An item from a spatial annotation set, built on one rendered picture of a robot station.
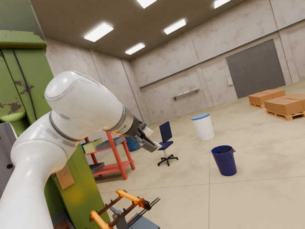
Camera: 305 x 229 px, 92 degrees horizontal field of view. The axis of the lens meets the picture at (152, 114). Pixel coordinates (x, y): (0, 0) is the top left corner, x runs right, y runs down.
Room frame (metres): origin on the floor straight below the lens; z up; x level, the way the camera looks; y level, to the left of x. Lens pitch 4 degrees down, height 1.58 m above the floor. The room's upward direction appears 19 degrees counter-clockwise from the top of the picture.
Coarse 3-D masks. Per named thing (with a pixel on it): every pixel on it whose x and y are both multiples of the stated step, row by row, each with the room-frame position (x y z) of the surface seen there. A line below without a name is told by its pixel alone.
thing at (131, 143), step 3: (126, 138) 5.93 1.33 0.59; (129, 138) 5.88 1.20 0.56; (132, 138) 5.88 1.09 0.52; (129, 141) 5.89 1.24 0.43; (132, 141) 5.87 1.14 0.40; (135, 141) 5.90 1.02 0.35; (129, 144) 5.91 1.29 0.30; (132, 144) 5.88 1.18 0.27; (135, 144) 5.88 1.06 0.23; (129, 147) 5.94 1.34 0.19; (132, 147) 5.88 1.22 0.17; (135, 147) 5.88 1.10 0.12; (138, 147) 5.91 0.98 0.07; (141, 147) 6.02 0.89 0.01; (129, 150) 6.00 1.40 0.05; (132, 150) 5.90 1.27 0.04
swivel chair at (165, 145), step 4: (164, 124) 3.69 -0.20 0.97; (168, 124) 3.82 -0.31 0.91; (160, 128) 3.58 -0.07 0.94; (164, 128) 3.67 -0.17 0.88; (168, 128) 3.80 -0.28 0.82; (164, 132) 3.65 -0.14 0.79; (168, 132) 3.78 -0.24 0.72; (164, 136) 3.63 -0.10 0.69; (168, 136) 3.76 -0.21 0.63; (164, 140) 3.61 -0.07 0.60; (160, 144) 3.79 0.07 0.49; (164, 144) 3.67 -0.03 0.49; (168, 144) 3.60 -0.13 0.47; (160, 148) 3.52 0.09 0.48; (164, 148) 3.46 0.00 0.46; (164, 152) 3.73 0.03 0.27; (172, 156) 3.95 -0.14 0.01; (164, 160) 3.71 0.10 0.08; (168, 164) 3.48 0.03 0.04
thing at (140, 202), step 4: (116, 192) 1.21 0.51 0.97; (120, 192) 1.16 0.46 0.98; (124, 192) 1.14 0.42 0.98; (124, 196) 1.10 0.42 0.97; (128, 196) 1.06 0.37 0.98; (132, 196) 1.04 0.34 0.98; (132, 200) 1.02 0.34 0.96; (136, 200) 0.98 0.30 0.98; (140, 200) 0.95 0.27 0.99; (144, 200) 0.93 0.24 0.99; (140, 204) 0.94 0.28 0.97; (144, 204) 0.92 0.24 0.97; (148, 204) 0.89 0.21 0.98; (144, 208) 0.92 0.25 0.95; (148, 208) 0.89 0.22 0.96
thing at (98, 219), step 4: (92, 212) 1.02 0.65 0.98; (92, 216) 1.01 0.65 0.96; (96, 216) 0.96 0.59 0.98; (96, 220) 0.92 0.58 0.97; (100, 220) 0.90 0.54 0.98; (100, 224) 0.86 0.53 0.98; (104, 224) 0.85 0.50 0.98; (104, 228) 0.82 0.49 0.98; (108, 228) 0.81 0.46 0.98; (112, 228) 0.79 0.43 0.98
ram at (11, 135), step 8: (0, 128) 0.89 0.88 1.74; (8, 128) 0.91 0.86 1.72; (0, 136) 0.88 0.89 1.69; (8, 136) 0.90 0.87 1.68; (16, 136) 1.03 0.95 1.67; (0, 144) 0.87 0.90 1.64; (8, 144) 0.89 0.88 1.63; (0, 152) 0.86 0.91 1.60; (8, 152) 0.88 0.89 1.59; (0, 160) 0.85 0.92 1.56; (8, 160) 0.87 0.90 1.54; (0, 168) 0.84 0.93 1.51; (8, 168) 0.87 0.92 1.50; (0, 176) 0.84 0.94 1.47; (8, 176) 0.85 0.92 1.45; (0, 184) 0.83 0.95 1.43; (0, 192) 0.82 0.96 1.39
